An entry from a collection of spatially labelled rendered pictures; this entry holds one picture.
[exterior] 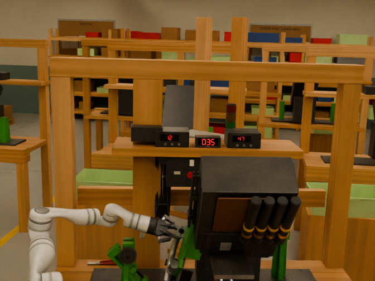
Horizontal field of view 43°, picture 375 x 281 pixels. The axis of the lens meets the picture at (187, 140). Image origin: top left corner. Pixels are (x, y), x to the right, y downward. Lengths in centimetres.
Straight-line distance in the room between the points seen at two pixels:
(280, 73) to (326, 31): 973
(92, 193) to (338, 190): 125
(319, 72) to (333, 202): 67
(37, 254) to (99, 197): 81
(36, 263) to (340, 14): 1094
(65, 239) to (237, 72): 120
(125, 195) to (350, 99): 123
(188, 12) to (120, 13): 170
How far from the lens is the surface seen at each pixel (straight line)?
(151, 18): 1215
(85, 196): 253
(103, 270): 250
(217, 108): 899
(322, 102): 1144
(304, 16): 1200
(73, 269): 257
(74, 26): 1266
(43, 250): 181
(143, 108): 230
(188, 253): 212
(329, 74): 242
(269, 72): 234
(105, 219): 215
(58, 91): 235
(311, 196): 262
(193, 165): 225
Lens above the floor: 204
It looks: 12 degrees down
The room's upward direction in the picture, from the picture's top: 2 degrees clockwise
